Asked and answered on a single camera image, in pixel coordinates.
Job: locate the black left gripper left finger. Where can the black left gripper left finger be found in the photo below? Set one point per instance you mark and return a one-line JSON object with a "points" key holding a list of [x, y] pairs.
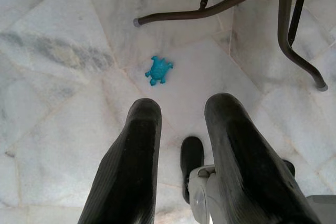
{"points": [[136, 155]]}

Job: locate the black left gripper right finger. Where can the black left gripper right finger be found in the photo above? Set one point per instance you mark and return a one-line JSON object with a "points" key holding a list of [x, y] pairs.
{"points": [[246, 169]]}

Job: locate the grey robot leg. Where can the grey robot leg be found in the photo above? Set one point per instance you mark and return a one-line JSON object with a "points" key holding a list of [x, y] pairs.
{"points": [[200, 197]]}

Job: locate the black robot foot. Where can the black robot foot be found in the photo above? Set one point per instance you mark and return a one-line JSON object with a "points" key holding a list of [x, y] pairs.
{"points": [[191, 155]]}

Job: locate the blue turtle toy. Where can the blue turtle toy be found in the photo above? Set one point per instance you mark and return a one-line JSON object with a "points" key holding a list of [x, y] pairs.
{"points": [[157, 70]]}

